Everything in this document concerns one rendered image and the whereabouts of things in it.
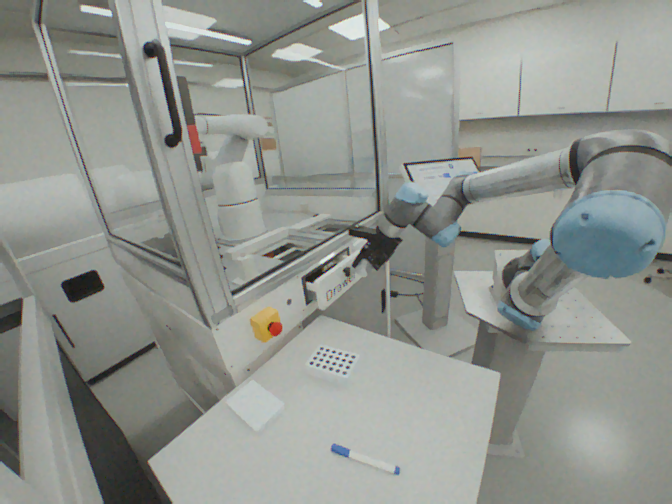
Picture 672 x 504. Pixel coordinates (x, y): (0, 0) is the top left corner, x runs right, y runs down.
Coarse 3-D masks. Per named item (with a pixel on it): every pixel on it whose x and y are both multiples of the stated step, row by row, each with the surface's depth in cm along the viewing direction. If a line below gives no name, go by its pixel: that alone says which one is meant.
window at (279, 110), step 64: (192, 0) 44; (256, 0) 56; (320, 0) 73; (192, 64) 47; (256, 64) 59; (320, 64) 78; (192, 128) 50; (256, 128) 63; (320, 128) 83; (256, 192) 66; (320, 192) 88; (256, 256) 70
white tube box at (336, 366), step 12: (324, 348) 70; (312, 360) 67; (324, 360) 66; (336, 360) 66; (348, 360) 65; (360, 360) 68; (312, 372) 65; (324, 372) 63; (336, 372) 63; (348, 372) 62; (336, 384) 63; (348, 384) 61
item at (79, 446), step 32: (32, 320) 67; (32, 352) 52; (64, 352) 97; (32, 384) 43; (64, 384) 59; (64, 416) 44; (96, 416) 86; (64, 448) 35; (96, 448) 61; (128, 448) 106; (0, 480) 18; (64, 480) 29; (96, 480) 46; (128, 480) 69
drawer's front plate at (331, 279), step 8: (352, 256) 95; (344, 264) 90; (328, 272) 85; (336, 272) 87; (320, 280) 80; (328, 280) 84; (336, 280) 88; (352, 280) 97; (320, 288) 81; (328, 288) 84; (336, 288) 88; (344, 288) 93; (320, 296) 82; (328, 296) 85; (336, 296) 89; (320, 304) 83; (328, 304) 86
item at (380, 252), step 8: (376, 232) 74; (368, 240) 78; (384, 240) 76; (392, 240) 73; (400, 240) 75; (368, 248) 78; (376, 248) 78; (384, 248) 76; (392, 248) 74; (368, 256) 80; (376, 256) 77; (384, 256) 77; (376, 264) 79
